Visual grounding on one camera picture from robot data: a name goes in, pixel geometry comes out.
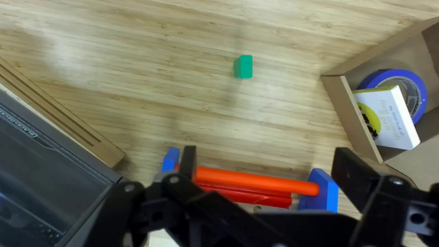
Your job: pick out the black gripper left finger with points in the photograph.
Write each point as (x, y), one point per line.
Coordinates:
(191, 216)

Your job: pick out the blue tape roll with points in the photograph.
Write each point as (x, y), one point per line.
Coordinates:
(411, 84)

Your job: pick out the white and yellow card box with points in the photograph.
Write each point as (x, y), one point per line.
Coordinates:
(387, 117)

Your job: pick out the orange toy cylinder bar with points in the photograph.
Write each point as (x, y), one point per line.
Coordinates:
(250, 182)

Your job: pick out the silver toaster oven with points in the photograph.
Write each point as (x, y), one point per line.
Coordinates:
(51, 188)

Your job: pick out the open cardboard box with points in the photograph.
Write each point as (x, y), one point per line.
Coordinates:
(415, 49)

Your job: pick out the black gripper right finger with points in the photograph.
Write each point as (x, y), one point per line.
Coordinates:
(390, 205)

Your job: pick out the blue wooden toy workbench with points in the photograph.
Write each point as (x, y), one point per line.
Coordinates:
(327, 198)

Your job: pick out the green rectangular block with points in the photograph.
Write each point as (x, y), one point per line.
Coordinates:
(243, 68)

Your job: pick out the wooden slatted stand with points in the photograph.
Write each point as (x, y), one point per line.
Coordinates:
(44, 106)

